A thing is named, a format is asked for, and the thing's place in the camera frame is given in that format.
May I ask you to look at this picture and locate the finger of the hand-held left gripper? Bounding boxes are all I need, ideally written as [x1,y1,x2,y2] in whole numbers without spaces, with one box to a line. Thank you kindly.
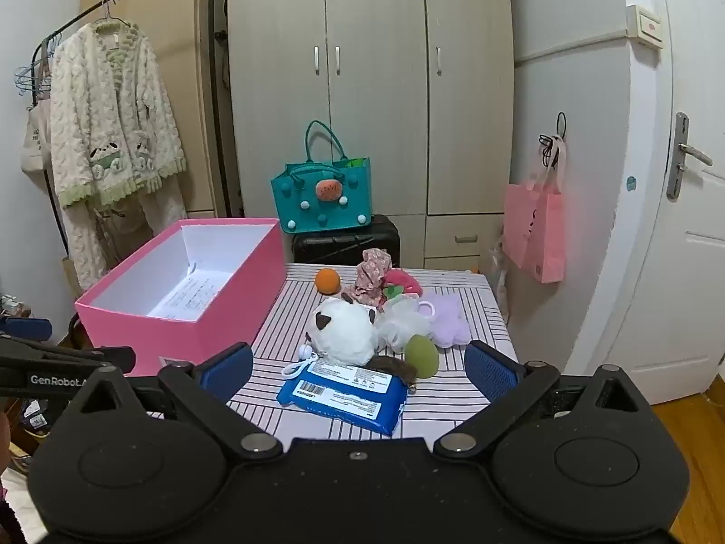
[0,318,53,342]
[0,335,137,400]

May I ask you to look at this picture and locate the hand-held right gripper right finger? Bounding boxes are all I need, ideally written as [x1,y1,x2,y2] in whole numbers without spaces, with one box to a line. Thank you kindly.
[433,340,647,459]

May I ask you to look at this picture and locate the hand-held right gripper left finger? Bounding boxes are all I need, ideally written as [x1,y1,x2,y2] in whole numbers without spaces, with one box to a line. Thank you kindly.
[68,343,284,462]

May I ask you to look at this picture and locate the pink storage box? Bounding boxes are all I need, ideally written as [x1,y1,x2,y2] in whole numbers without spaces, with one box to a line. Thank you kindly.
[75,217,287,378]

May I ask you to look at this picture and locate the purple star plush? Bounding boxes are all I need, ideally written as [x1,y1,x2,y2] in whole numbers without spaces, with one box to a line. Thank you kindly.
[416,289,472,348]

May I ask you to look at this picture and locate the green egg-shaped sponge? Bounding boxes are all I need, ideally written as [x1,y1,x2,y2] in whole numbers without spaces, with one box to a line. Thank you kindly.
[404,334,440,379]

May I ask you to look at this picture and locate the brown pouch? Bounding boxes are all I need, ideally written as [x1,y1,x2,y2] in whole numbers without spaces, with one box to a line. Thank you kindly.
[362,354,420,392]

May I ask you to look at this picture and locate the white mesh bath loofah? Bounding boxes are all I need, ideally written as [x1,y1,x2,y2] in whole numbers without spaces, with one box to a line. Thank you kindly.
[374,297,436,352]

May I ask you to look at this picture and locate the blue wet wipes pack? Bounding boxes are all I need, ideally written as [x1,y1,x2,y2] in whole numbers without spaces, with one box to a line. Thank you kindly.
[276,361,409,437]

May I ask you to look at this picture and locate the white panda plush toy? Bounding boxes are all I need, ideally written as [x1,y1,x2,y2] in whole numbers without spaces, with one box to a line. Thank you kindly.
[282,293,382,378]

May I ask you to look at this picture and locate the red strawberry plush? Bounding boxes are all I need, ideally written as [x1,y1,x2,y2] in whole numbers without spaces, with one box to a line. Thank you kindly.
[382,268,423,302]

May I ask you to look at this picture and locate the pink floral cloth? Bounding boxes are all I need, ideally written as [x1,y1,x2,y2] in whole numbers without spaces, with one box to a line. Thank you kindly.
[341,248,393,308]

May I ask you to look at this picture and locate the striped tablecloth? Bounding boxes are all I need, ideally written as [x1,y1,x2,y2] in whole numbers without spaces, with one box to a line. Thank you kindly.
[127,263,519,440]

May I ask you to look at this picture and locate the clear plastic bag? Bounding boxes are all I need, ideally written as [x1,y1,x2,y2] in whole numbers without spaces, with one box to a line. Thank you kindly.
[488,232,511,321]

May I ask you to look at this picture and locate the pink paper bag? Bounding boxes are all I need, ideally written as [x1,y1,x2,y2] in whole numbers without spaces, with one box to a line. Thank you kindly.
[503,136,567,284]

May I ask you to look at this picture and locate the black suitcase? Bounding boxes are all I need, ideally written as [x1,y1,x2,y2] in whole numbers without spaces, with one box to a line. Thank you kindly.
[291,215,401,268]

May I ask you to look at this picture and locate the cream canvas bag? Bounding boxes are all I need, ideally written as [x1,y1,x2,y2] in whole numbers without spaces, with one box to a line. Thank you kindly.
[21,99,54,188]

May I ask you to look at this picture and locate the teal felt tote bag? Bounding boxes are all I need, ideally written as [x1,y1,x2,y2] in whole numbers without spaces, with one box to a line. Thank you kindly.
[271,120,372,234]

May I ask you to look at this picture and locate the white fleece robe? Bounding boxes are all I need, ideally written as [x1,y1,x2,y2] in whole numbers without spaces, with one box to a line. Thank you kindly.
[50,21,188,290]

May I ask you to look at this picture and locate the white door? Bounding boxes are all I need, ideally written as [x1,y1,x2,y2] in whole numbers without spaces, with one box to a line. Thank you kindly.
[617,0,725,406]

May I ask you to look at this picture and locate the beige wooden wardrobe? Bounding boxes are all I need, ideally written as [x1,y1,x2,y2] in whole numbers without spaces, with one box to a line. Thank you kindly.
[227,0,515,273]

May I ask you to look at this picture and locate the black clothes rack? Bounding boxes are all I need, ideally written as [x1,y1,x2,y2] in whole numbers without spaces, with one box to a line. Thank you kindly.
[31,0,236,222]

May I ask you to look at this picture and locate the beige tall cabinet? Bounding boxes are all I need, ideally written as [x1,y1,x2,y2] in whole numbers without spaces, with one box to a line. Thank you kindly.
[79,0,227,219]

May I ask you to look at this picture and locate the black hair ties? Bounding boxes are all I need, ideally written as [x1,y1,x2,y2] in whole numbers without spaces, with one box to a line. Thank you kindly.
[538,112,568,171]

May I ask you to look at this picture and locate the wire clothes hangers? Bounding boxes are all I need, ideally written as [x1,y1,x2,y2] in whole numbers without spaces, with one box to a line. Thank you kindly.
[14,34,63,108]

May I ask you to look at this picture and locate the silver door handle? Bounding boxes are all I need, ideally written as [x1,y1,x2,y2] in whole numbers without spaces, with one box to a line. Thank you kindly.
[667,112,713,200]

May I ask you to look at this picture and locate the white light switch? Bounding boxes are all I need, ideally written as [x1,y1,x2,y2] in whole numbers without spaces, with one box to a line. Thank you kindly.
[626,5,663,49]

